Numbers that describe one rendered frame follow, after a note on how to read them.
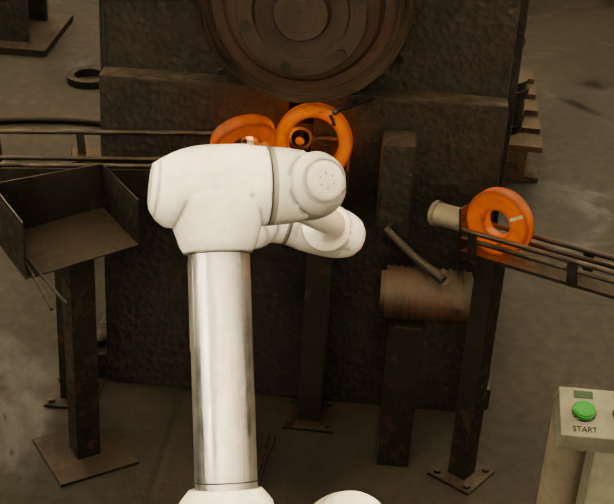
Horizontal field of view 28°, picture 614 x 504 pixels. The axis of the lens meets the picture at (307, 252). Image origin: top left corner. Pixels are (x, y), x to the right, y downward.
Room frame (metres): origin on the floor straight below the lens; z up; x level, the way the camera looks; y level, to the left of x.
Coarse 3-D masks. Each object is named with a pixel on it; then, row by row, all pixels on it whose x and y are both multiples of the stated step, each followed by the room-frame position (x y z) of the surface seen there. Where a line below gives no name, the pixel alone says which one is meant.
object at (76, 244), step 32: (0, 192) 2.46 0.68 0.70; (32, 192) 2.50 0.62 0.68; (64, 192) 2.54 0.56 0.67; (96, 192) 2.58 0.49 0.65; (128, 192) 2.46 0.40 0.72; (0, 224) 2.41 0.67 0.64; (32, 224) 2.50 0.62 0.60; (64, 224) 2.51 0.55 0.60; (96, 224) 2.51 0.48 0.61; (128, 224) 2.47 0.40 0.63; (32, 256) 2.37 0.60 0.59; (64, 256) 2.37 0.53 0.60; (96, 256) 2.37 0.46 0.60; (64, 288) 2.44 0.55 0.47; (64, 320) 2.45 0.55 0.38; (96, 352) 2.44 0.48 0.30; (96, 384) 2.44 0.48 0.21; (96, 416) 2.44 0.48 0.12; (64, 448) 2.45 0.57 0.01; (96, 448) 2.44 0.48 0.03; (128, 448) 2.47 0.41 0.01; (64, 480) 2.33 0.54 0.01
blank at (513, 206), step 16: (496, 192) 2.45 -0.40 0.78; (512, 192) 2.45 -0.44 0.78; (480, 208) 2.46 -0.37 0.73; (496, 208) 2.44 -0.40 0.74; (512, 208) 2.42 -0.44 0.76; (528, 208) 2.43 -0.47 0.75; (480, 224) 2.46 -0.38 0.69; (512, 224) 2.42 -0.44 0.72; (528, 224) 2.40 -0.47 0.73; (512, 240) 2.41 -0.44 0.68; (528, 240) 2.41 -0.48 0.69
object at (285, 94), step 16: (208, 0) 2.65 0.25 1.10; (400, 0) 2.63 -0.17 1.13; (208, 16) 2.65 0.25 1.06; (400, 16) 2.63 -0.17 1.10; (208, 32) 2.65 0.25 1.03; (400, 32) 2.63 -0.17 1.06; (224, 48) 2.65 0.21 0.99; (384, 48) 2.63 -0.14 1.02; (400, 48) 2.63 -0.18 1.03; (224, 64) 2.65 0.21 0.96; (384, 64) 2.63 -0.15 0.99; (240, 80) 2.64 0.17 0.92; (256, 80) 2.64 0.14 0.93; (352, 80) 2.63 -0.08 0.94; (368, 80) 2.63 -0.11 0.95; (272, 96) 2.64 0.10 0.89; (288, 96) 2.64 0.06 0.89; (304, 96) 2.64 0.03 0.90; (320, 96) 2.63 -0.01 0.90; (336, 96) 2.63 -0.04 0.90
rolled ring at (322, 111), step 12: (300, 108) 2.70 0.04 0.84; (312, 108) 2.70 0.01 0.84; (324, 108) 2.70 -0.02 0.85; (288, 120) 2.69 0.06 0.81; (300, 120) 2.69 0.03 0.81; (336, 120) 2.69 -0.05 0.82; (276, 132) 2.69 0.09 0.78; (288, 132) 2.69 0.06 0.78; (336, 132) 2.69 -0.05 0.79; (348, 132) 2.68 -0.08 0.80; (276, 144) 2.68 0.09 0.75; (288, 144) 2.69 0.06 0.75; (348, 144) 2.68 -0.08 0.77; (336, 156) 2.67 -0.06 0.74; (348, 156) 2.67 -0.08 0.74
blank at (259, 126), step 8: (232, 120) 2.61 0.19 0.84; (240, 120) 2.61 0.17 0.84; (248, 120) 2.61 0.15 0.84; (256, 120) 2.62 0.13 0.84; (264, 120) 2.64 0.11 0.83; (216, 128) 2.62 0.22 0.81; (224, 128) 2.61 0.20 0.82; (232, 128) 2.60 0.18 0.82; (240, 128) 2.60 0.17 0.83; (248, 128) 2.61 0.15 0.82; (256, 128) 2.62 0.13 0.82; (264, 128) 2.63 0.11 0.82; (272, 128) 2.64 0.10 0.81; (216, 136) 2.61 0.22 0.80; (224, 136) 2.60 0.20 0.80; (232, 136) 2.61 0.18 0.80; (240, 136) 2.62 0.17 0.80; (256, 136) 2.63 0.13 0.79; (264, 136) 2.64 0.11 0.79; (272, 136) 2.65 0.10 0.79; (272, 144) 2.67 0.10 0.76
